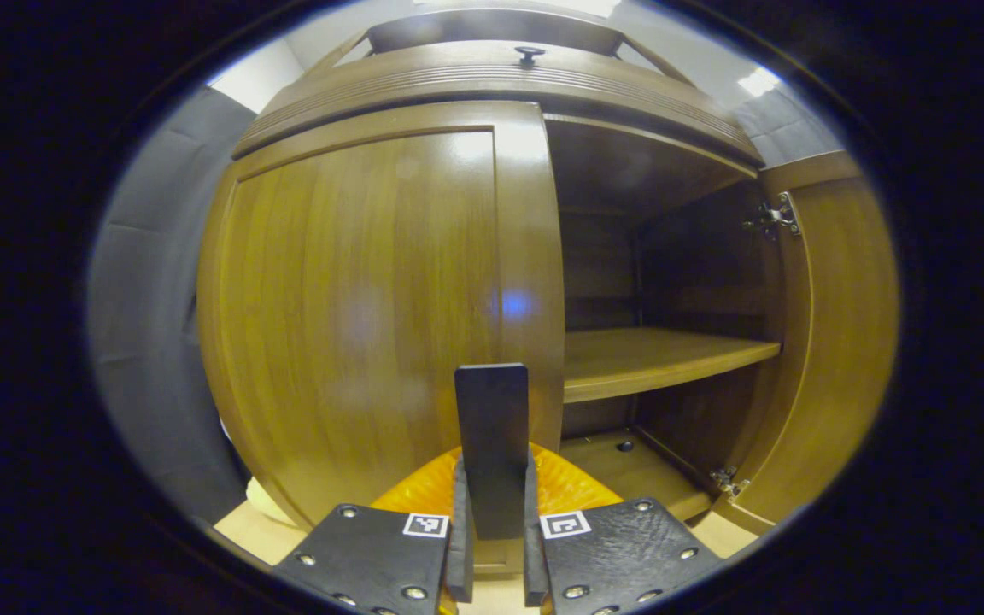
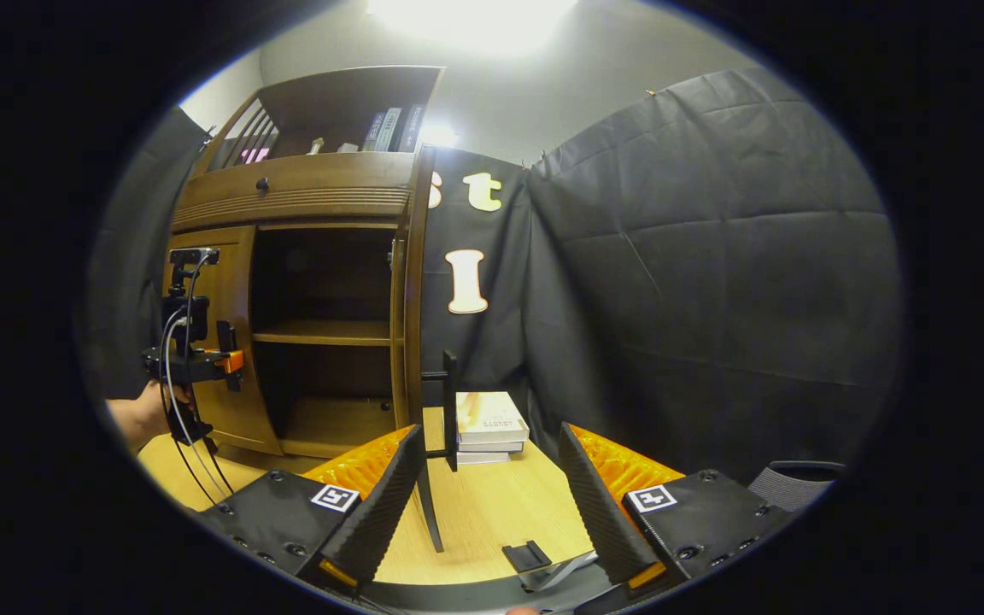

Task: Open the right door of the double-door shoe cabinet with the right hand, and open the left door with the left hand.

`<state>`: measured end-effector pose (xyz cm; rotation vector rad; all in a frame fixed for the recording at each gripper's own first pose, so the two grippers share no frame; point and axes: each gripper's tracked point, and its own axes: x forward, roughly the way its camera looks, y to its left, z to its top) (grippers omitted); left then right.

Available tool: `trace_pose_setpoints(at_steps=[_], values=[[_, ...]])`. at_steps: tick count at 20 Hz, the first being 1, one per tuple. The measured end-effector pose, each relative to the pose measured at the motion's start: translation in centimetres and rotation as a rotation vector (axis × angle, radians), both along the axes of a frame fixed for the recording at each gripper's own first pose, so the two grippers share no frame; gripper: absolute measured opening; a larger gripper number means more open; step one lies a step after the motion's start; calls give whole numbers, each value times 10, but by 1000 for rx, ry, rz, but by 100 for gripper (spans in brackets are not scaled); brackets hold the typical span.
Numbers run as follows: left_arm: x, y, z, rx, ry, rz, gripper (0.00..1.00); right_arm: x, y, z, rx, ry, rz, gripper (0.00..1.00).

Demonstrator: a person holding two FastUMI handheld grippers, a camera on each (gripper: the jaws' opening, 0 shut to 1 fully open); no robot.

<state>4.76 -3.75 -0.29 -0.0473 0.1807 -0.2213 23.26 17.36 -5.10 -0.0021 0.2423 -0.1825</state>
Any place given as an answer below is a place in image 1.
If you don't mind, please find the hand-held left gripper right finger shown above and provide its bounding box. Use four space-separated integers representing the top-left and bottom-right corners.
522 444 723 615

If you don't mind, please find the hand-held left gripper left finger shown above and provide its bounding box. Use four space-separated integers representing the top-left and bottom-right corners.
274 446 474 615

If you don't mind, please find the black vertical door handle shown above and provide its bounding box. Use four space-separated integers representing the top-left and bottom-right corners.
454 364 530 541

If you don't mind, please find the wooden shoe cabinet door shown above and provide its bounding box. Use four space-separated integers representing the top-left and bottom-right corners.
714 152 900 535
197 101 565 573

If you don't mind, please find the wooden double-door shoe cabinet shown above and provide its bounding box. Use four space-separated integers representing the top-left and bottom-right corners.
231 4 788 524

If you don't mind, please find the metal door hinge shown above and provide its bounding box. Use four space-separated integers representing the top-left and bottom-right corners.
710 466 750 498
744 192 800 242

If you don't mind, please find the wooden inner cabinet shelf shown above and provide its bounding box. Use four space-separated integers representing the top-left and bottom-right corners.
562 327 782 404

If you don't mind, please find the wooden cabinet drawer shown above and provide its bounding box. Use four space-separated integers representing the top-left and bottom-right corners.
231 41 764 167

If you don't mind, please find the pale yellow round plush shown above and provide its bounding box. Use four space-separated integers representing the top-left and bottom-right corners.
244 477 309 529

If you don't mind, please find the long ceiling light panel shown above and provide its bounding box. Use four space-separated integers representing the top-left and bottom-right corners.
543 0 623 18

